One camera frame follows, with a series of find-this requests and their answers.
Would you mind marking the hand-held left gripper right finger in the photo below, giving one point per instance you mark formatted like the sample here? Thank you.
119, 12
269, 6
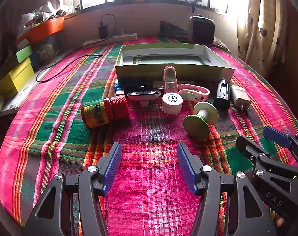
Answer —
185, 167

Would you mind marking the black plug-in charger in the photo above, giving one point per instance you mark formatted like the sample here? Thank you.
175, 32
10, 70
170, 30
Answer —
103, 32

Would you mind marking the white round container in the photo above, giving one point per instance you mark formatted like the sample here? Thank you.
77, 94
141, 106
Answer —
172, 103

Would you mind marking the red-capped brown bottle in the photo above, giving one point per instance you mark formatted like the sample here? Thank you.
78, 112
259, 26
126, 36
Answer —
97, 113

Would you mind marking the black and white oval gadget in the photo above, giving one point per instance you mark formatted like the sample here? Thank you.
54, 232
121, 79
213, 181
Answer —
144, 95

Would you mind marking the dark folded cloth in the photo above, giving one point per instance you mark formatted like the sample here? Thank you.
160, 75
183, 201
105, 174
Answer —
171, 32

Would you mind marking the blue translucent USB tester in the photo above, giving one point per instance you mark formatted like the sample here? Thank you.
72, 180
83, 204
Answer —
118, 86

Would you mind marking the orange plastic tray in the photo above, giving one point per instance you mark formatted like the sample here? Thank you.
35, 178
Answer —
45, 29

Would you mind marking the green and white spool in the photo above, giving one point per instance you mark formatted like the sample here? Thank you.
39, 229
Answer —
197, 126

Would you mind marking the small grey heater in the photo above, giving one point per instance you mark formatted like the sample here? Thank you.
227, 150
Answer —
203, 30

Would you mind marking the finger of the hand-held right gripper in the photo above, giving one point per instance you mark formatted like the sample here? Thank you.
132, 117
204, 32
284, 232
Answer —
276, 135
244, 147

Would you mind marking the pale patterned cloth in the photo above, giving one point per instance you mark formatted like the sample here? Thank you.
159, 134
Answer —
220, 43

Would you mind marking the green cardboard box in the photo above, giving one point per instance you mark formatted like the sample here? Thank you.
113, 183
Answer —
139, 72

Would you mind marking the white power strip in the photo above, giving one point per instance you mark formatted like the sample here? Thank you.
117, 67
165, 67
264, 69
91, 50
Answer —
114, 39

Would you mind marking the pink plastic clip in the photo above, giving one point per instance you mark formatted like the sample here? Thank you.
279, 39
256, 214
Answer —
170, 72
187, 94

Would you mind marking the black battery charger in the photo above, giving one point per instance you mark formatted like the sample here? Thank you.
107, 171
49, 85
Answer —
222, 95

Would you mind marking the pink green plaid blanket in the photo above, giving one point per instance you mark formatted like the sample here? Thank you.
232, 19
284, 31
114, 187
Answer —
65, 152

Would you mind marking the yellow box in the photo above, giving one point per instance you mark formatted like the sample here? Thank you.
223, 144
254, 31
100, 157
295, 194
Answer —
21, 76

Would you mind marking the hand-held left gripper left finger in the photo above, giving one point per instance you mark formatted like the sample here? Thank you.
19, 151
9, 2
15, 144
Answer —
112, 167

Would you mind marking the cream heart-print curtain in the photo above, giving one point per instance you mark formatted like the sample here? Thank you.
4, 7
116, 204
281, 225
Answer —
269, 17

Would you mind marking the white power adapter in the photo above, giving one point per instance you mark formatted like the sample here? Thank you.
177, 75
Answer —
240, 95

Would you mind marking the heap of plastic packets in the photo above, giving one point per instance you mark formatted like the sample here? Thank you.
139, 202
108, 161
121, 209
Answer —
41, 14

